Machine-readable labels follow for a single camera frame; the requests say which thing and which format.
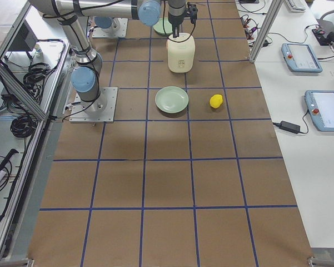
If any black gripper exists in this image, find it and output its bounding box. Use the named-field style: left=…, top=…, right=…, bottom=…
left=168, top=15, right=183, bottom=38

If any white rice cooker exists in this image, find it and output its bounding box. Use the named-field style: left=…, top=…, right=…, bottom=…
left=167, top=33, right=195, bottom=73

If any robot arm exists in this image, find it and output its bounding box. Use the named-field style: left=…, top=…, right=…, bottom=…
left=30, top=1, right=161, bottom=113
left=94, top=17, right=121, bottom=35

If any green plate on left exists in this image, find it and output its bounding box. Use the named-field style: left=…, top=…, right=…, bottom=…
left=153, top=17, right=173, bottom=35

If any green plate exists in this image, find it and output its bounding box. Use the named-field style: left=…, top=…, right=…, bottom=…
left=155, top=86, right=189, bottom=113
left=153, top=17, right=173, bottom=35

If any green plate on right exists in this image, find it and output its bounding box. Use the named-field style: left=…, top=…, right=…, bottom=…
left=155, top=86, right=189, bottom=113

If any yellow lemon toy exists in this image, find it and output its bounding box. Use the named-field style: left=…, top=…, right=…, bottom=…
left=209, top=94, right=223, bottom=109

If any blue teach pendant far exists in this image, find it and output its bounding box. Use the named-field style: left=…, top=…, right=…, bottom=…
left=281, top=43, right=323, bottom=73

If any blue teach pendant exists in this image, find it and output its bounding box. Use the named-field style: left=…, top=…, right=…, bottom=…
left=305, top=90, right=334, bottom=132
left=281, top=43, right=323, bottom=73

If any black power adapter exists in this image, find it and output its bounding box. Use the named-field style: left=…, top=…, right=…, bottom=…
left=279, top=121, right=301, bottom=134

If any blue teach pendant near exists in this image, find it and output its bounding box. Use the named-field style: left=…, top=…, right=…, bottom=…
left=305, top=90, right=334, bottom=132

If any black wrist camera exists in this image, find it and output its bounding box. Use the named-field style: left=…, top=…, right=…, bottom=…
left=186, top=2, right=198, bottom=25

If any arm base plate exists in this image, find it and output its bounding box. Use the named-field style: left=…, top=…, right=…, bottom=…
left=68, top=87, right=118, bottom=123
left=92, top=17, right=128, bottom=39

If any aluminium frame post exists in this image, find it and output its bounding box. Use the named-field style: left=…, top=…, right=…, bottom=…
left=249, top=0, right=282, bottom=63

